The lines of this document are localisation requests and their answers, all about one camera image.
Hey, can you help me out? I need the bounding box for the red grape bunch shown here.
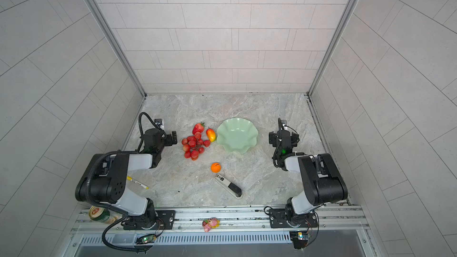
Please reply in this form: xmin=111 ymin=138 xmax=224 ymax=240
xmin=182 ymin=132 xmax=212 ymax=161

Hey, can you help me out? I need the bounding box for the red strawberry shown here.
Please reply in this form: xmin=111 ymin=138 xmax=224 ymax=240
xmin=192 ymin=122 xmax=205 ymax=135

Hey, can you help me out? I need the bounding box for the red yellow mango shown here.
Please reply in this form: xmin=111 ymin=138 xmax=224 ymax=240
xmin=206 ymin=128 xmax=217 ymax=143

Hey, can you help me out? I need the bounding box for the orange tangerine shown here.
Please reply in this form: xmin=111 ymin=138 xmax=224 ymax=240
xmin=211 ymin=163 xmax=221 ymax=173

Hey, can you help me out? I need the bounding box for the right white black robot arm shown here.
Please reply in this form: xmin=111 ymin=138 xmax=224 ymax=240
xmin=268 ymin=119 xmax=348 ymax=227

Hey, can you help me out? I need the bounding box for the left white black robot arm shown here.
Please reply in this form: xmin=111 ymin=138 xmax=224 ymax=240
xmin=75 ymin=128 xmax=178 ymax=230

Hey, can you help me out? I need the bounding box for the green scalloped fruit bowl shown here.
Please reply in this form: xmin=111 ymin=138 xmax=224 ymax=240
xmin=216 ymin=118 xmax=259 ymax=154

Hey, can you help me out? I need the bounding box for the pink toy fruit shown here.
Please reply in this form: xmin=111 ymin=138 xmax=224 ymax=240
xmin=202 ymin=217 xmax=220 ymax=233

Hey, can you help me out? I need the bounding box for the yellow white marker pen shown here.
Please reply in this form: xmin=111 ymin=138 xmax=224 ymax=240
xmin=127 ymin=176 xmax=149 ymax=189

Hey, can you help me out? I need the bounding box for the white black handheld device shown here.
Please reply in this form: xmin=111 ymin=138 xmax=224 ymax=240
xmin=215 ymin=174 xmax=242 ymax=199

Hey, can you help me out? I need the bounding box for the left green circuit board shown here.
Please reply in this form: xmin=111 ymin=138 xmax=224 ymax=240
xmin=135 ymin=234 xmax=157 ymax=245

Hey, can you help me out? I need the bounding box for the green circuit board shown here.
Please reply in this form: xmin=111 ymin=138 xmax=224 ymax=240
xmin=135 ymin=234 xmax=157 ymax=245
xmin=289 ymin=232 xmax=309 ymax=250

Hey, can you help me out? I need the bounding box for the right green circuit board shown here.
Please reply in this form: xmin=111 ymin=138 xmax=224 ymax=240
xmin=289 ymin=232 xmax=309 ymax=250

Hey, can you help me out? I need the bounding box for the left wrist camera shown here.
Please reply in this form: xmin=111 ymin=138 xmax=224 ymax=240
xmin=154 ymin=119 xmax=165 ymax=131

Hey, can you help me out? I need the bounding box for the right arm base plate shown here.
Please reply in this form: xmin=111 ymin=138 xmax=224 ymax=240
xmin=264 ymin=207 xmax=319 ymax=228

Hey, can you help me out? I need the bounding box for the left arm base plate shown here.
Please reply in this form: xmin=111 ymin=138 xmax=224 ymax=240
xmin=121 ymin=209 xmax=176 ymax=230

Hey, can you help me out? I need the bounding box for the aluminium mounting rail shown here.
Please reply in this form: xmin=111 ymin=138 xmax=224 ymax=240
xmin=69 ymin=205 xmax=370 ymax=236

